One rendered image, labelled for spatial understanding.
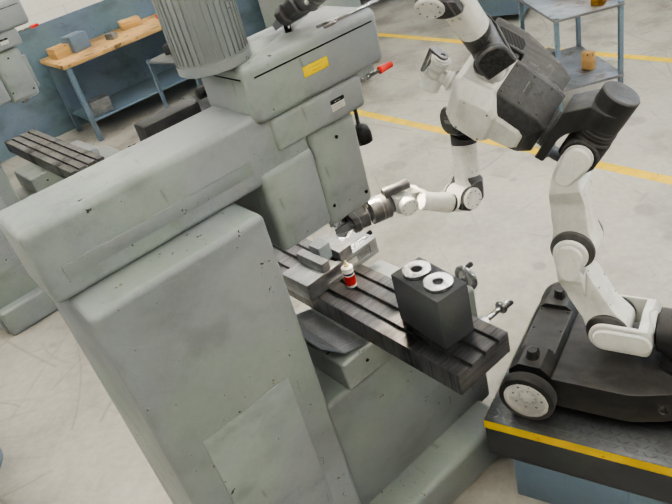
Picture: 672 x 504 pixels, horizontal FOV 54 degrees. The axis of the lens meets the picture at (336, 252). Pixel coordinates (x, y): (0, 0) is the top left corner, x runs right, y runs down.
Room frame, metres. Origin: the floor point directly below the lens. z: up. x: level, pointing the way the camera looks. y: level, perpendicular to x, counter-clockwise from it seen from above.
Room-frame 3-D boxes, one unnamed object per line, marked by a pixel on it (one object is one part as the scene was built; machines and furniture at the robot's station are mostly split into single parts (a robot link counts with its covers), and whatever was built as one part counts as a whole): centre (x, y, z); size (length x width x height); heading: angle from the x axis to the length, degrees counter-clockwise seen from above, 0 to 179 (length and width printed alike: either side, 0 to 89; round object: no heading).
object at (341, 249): (2.09, 0.01, 1.05); 0.15 x 0.06 x 0.04; 34
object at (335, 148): (1.91, -0.04, 1.47); 0.21 x 0.19 x 0.32; 32
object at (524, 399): (1.64, -0.52, 0.50); 0.20 x 0.05 x 0.20; 51
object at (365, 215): (1.94, -0.13, 1.23); 0.13 x 0.12 x 0.10; 13
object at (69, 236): (1.65, 0.38, 1.66); 0.80 x 0.23 x 0.20; 122
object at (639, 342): (1.68, -0.90, 0.68); 0.21 x 0.20 x 0.13; 51
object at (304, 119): (1.89, 0.00, 1.68); 0.34 x 0.24 x 0.10; 122
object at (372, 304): (1.96, -0.01, 0.92); 1.24 x 0.23 x 0.08; 32
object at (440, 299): (1.62, -0.25, 1.06); 0.22 x 0.12 x 0.20; 26
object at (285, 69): (1.91, -0.03, 1.81); 0.47 x 0.26 x 0.16; 122
